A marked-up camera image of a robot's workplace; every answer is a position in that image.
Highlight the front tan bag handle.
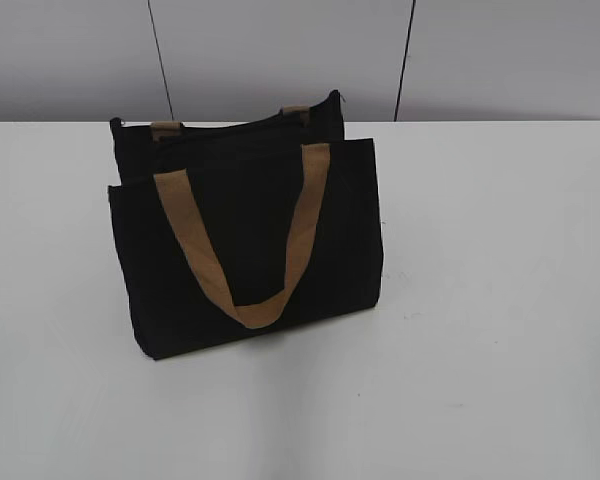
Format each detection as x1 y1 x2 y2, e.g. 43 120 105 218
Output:
154 143 331 329

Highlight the black canvas tote bag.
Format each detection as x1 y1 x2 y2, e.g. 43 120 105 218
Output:
108 91 384 360

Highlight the rear tan bag handle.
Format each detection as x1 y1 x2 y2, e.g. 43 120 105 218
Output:
149 105 310 142

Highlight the tan bag handle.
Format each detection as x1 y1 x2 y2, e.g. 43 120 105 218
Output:
149 105 310 142
154 143 331 329

